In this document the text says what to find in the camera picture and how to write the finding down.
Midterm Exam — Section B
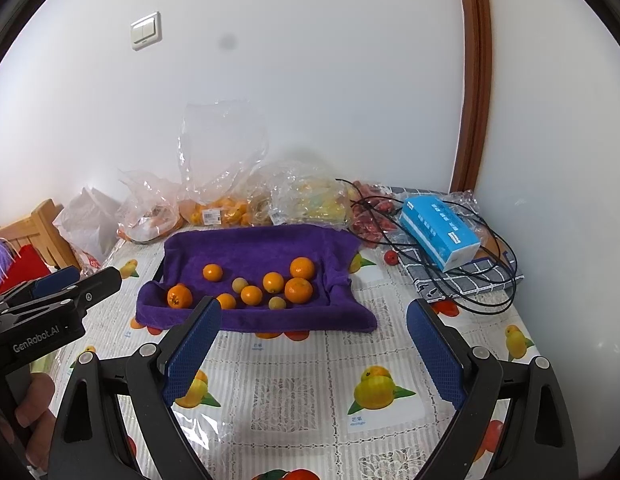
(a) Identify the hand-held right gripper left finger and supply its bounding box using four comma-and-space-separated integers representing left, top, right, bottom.
50, 295, 223, 480

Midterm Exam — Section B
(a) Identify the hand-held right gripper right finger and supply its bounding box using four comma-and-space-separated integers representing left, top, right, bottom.
406, 298, 581, 480

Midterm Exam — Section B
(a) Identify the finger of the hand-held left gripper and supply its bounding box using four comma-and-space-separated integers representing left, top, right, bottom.
0, 265, 82, 307
64, 265, 124, 312

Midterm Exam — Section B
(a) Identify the oval orange mandarin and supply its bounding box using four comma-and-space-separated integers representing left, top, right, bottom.
167, 284, 194, 309

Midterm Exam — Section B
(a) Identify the large orange mandarin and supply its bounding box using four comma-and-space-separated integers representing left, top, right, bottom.
284, 277, 313, 304

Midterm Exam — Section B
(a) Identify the purple towel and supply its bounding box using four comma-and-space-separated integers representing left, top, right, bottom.
136, 225, 378, 333

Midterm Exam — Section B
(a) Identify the person's left hand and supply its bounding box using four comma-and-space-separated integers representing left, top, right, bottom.
14, 374, 57, 457

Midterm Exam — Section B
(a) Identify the red and white package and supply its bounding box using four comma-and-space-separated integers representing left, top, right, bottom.
72, 250, 103, 273

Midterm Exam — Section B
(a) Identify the red paper bag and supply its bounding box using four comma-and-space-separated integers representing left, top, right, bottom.
0, 244, 51, 296

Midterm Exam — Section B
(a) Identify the wooden chair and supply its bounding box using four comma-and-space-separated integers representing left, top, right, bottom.
0, 200, 83, 271

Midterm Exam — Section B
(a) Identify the white plastic bag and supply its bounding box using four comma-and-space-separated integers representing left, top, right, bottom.
52, 187, 123, 261

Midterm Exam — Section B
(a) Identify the checkered cloth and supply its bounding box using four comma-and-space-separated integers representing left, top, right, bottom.
390, 187, 524, 303

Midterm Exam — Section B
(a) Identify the blue tissue box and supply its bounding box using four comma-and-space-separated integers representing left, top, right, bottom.
400, 196, 481, 272

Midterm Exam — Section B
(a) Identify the clear bag of mandarins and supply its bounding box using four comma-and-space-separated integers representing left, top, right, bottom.
177, 100, 271, 228

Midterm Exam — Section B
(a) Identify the clear bag of red fruit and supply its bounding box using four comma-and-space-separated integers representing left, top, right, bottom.
347, 180, 405, 251

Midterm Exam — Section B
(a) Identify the clear bag of yellow fruit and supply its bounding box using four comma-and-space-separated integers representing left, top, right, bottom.
262, 160, 353, 233

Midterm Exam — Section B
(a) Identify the black cable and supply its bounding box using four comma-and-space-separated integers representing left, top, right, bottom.
335, 177, 518, 316

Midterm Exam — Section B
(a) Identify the white light switch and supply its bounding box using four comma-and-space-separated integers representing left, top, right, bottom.
130, 11, 163, 52

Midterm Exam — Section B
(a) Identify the brown wooden door frame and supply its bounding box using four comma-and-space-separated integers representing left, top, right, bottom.
450, 0, 493, 193

